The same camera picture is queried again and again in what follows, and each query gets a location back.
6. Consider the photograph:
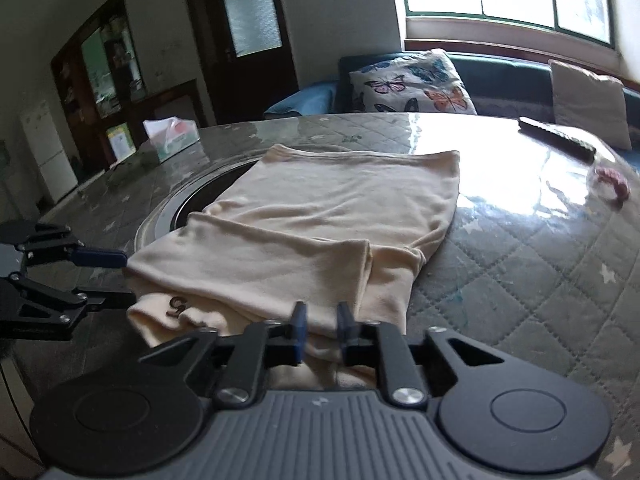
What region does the round black induction cooktop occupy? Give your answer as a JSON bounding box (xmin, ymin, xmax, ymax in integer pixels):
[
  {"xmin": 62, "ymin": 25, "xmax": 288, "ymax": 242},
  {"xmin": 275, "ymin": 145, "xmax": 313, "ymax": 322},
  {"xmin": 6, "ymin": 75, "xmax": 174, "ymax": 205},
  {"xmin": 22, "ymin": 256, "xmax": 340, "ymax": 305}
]
[{"xmin": 135, "ymin": 157, "xmax": 263, "ymax": 256}]

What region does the butterfly print pillow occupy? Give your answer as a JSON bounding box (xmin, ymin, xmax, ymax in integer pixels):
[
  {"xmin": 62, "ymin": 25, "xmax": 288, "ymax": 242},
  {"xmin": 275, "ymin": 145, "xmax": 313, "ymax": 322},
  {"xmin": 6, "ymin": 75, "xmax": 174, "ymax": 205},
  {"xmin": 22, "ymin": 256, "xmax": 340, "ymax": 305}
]
[{"xmin": 348, "ymin": 48, "xmax": 478, "ymax": 116}]

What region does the dark wooden cabinet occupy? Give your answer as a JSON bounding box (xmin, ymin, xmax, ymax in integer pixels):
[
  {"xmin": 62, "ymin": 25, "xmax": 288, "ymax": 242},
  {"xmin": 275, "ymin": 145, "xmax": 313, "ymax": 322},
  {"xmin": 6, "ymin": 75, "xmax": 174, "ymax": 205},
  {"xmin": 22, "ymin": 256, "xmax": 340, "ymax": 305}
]
[{"xmin": 50, "ymin": 0, "xmax": 201, "ymax": 171}]

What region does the black remote control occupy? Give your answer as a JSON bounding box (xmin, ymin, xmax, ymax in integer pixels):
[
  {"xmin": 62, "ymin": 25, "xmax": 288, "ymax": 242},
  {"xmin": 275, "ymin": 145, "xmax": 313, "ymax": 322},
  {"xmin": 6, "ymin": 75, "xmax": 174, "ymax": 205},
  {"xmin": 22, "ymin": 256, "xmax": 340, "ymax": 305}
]
[{"xmin": 517, "ymin": 116, "xmax": 597, "ymax": 161}]

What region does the white tissue box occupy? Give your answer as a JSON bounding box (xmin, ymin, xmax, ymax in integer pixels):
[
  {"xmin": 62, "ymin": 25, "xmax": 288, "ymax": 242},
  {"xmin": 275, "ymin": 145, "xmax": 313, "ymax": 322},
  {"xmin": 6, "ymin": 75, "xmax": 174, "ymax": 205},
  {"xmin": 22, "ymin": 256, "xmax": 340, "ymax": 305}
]
[{"xmin": 137, "ymin": 116, "xmax": 201, "ymax": 163}]

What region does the blue sofa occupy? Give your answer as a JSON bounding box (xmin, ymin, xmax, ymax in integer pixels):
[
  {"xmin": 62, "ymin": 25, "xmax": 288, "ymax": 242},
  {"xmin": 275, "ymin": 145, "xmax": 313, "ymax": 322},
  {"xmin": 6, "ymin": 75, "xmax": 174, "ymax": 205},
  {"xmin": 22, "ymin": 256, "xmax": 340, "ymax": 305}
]
[{"xmin": 263, "ymin": 52, "xmax": 640, "ymax": 156}]

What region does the dark wooden door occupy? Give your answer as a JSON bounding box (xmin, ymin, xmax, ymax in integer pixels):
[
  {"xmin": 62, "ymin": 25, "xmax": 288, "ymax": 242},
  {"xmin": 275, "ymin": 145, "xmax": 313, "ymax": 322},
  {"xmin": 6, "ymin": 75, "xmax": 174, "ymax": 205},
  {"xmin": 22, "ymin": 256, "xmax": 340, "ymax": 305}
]
[{"xmin": 180, "ymin": 0, "xmax": 301, "ymax": 126}]

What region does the cream long-sleeved garment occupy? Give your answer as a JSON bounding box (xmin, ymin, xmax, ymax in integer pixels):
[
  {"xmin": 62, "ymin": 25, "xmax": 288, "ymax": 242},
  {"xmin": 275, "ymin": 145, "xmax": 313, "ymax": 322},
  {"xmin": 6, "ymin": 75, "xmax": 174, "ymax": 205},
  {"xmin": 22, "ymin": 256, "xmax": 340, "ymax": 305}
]
[{"xmin": 125, "ymin": 144, "xmax": 461, "ymax": 391}]

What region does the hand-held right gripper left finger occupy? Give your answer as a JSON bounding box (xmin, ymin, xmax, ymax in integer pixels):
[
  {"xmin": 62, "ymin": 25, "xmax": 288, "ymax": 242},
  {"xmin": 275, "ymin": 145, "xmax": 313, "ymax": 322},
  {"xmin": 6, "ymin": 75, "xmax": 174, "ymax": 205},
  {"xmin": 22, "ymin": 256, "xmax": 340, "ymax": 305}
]
[{"xmin": 137, "ymin": 301, "xmax": 307, "ymax": 409}]

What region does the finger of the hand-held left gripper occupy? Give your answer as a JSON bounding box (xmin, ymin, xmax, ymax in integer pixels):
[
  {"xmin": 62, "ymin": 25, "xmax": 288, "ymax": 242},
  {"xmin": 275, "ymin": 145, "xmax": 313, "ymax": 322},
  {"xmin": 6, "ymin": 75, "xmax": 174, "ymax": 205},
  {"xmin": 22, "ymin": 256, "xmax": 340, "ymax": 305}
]
[
  {"xmin": 0, "ymin": 275, "xmax": 136, "ymax": 342},
  {"xmin": 0, "ymin": 221, "xmax": 128, "ymax": 268}
]

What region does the white refrigerator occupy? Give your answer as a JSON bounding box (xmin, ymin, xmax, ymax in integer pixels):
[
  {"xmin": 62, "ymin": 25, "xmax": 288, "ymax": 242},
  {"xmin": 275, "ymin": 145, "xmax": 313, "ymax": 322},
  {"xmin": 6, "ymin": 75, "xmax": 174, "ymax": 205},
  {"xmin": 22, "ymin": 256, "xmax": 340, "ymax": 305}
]
[{"xmin": 20, "ymin": 99, "xmax": 79, "ymax": 201}]

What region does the pink scrunchie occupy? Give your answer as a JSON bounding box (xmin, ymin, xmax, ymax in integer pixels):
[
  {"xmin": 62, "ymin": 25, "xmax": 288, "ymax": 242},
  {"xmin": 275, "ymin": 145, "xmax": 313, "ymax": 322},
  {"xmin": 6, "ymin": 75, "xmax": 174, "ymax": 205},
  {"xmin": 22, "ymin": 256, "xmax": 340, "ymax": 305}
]
[{"xmin": 594, "ymin": 167, "xmax": 628, "ymax": 206}]

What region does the grey pillow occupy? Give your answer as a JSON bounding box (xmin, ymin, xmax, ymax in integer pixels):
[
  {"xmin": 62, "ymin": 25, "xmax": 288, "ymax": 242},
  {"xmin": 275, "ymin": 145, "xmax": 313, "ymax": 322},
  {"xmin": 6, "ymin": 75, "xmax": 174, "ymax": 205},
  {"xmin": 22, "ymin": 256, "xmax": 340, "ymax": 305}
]
[{"xmin": 548, "ymin": 59, "xmax": 633, "ymax": 151}]

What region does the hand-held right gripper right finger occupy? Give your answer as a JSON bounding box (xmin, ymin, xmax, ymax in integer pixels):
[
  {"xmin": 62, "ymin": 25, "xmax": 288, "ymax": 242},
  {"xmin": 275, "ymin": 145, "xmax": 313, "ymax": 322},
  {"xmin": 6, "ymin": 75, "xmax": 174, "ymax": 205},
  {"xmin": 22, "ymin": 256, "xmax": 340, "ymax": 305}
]
[{"xmin": 336, "ymin": 302, "xmax": 505, "ymax": 407}]

